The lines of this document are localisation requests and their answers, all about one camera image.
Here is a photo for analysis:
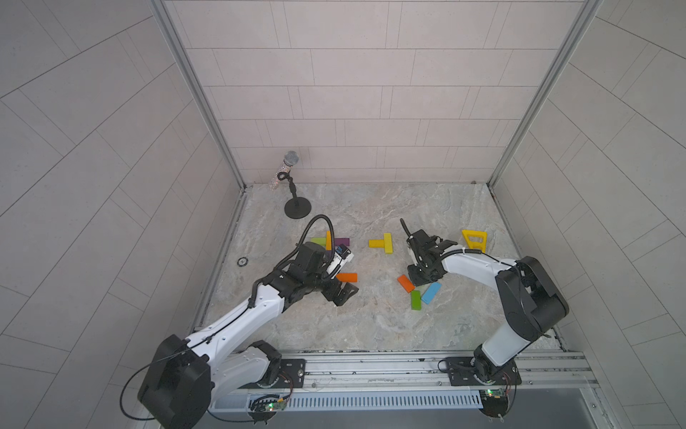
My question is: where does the yellow triangle frame piece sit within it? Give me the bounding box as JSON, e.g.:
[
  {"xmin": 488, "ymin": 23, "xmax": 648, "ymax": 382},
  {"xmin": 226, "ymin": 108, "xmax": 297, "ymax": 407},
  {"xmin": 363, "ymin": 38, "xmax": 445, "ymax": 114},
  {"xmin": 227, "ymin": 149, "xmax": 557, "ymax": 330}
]
[{"xmin": 462, "ymin": 230, "xmax": 488, "ymax": 253}]

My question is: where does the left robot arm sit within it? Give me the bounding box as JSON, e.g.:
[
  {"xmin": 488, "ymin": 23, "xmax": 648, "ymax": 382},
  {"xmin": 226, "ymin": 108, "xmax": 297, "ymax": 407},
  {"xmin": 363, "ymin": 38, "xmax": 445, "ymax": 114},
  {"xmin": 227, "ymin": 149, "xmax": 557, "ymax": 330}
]
[{"xmin": 138, "ymin": 242, "xmax": 358, "ymax": 428}]

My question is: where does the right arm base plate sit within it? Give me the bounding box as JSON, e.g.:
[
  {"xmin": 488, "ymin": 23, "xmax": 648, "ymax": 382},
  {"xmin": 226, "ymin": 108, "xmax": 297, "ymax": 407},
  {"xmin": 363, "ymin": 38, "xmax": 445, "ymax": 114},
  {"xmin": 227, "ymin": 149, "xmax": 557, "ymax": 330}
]
[{"xmin": 438, "ymin": 357, "xmax": 522, "ymax": 387}]

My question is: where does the microphone on black stand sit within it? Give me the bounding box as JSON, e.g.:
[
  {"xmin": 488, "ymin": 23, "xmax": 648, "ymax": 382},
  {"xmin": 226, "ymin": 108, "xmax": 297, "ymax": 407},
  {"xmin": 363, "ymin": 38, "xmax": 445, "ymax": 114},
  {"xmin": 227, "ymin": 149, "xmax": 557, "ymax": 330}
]
[{"xmin": 272, "ymin": 150, "xmax": 312, "ymax": 219}]

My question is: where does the red-orange block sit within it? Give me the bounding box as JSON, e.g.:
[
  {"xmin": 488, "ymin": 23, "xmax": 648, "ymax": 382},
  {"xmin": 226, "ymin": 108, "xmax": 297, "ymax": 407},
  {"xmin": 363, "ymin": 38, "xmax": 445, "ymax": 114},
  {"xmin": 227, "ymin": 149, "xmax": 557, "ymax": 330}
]
[{"xmin": 398, "ymin": 275, "xmax": 416, "ymax": 293}]

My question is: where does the orange long block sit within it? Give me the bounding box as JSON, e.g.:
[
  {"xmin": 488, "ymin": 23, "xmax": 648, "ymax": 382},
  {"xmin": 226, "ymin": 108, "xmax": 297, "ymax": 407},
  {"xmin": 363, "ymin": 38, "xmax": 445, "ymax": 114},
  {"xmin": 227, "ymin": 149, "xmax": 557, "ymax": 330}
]
[{"xmin": 336, "ymin": 273, "xmax": 358, "ymax": 283}]

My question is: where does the circuit board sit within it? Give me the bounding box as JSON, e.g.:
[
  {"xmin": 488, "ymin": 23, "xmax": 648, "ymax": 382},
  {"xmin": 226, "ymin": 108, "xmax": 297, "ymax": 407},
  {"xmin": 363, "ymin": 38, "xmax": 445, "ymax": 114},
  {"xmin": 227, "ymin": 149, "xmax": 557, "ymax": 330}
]
[
  {"xmin": 479, "ymin": 389, "xmax": 510, "ymax": 419},
  {"xmin": 248, "ymin": 394, "xmax": 289, "ymax": 423}
]

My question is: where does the left circuit board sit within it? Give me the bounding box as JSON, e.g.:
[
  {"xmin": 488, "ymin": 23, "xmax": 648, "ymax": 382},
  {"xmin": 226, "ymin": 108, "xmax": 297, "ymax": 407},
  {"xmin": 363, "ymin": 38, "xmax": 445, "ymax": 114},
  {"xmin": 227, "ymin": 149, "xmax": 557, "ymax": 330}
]
[{"xmin": 248, "ymin": 394, "xmax": 289, "ymax": 423}]

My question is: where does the light blue block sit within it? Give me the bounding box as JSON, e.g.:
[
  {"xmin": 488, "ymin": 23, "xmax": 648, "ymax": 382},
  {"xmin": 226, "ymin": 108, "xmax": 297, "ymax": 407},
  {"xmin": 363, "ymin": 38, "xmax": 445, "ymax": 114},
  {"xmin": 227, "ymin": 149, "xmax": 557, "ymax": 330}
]
[{"xmin": 421, "ymin": 282, "xmax": 441, "ymax": 304}]

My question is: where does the yellow long block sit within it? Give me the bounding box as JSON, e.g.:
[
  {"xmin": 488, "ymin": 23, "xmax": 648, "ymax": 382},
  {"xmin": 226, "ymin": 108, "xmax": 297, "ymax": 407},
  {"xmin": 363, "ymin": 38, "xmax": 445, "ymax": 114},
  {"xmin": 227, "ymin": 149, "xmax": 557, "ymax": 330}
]
[{"xmin": 383, "ymin": 232, "xmax": 393, "ymax": 254}]

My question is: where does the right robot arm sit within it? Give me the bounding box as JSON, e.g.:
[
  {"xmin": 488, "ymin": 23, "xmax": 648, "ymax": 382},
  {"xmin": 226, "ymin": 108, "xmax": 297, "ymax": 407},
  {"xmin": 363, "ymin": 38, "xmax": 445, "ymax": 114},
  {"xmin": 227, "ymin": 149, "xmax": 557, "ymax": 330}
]
[{"xmin": 407, "ymin": 230, "xmax": 570, "ymax": 384}]

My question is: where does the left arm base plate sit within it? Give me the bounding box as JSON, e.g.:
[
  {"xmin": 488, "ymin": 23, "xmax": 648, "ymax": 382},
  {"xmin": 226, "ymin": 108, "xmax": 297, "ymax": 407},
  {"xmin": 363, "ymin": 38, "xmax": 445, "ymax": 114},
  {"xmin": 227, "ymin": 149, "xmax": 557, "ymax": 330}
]
[{"xmin": 248, "ymin": 359, "xmax": 307, "ymax": 389}]

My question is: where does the aluminium rail frame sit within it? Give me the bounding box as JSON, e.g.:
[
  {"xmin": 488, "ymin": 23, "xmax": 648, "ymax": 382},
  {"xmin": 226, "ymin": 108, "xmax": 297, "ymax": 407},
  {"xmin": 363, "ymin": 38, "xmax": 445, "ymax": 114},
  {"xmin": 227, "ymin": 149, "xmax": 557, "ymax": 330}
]
[{"xmin": 205, "ymin": 350, "xmax": 598, "ymax": 418}]

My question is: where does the right circuit board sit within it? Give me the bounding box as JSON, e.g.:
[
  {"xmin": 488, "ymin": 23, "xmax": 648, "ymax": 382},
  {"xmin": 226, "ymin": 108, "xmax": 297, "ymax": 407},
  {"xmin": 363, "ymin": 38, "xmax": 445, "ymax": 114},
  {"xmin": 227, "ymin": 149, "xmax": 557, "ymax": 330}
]
[{"xmin": 479, "ymin": 389, "xmax": 510, "ymax": 419}]

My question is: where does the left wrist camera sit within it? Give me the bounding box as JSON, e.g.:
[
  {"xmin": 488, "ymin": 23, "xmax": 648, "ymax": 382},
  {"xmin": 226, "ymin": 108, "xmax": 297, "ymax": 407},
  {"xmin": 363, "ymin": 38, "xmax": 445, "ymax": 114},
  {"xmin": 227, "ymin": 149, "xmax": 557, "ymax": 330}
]
[{"xmin": 327, "ymin": 245, "xmax": 354, "ymax": 276}]

